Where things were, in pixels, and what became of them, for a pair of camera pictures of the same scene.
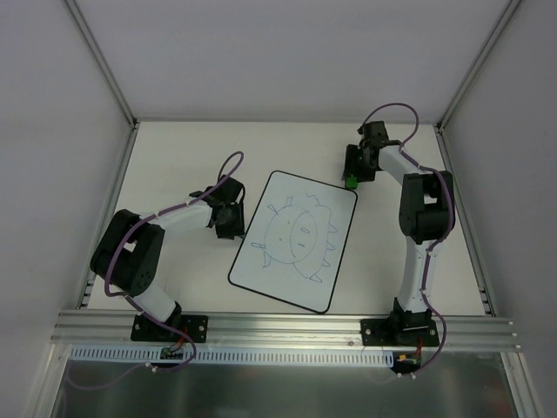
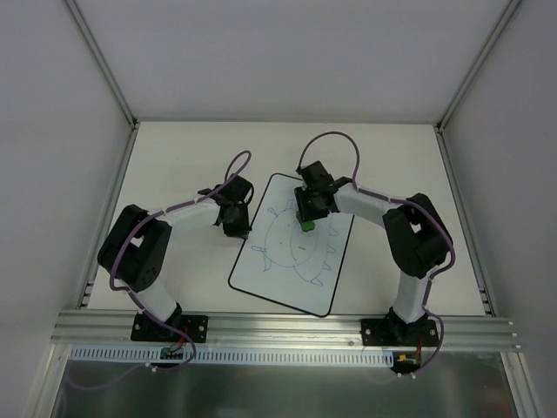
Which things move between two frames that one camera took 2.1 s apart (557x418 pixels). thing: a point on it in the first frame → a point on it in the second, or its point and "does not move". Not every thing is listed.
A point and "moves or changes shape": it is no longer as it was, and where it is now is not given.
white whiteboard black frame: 292,247 does not move
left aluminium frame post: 105,61 does not move
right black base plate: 399,332 does not move
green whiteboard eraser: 352,182 moves or changes shape
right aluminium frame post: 446,117 does not move
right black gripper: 354,165 → 308,209
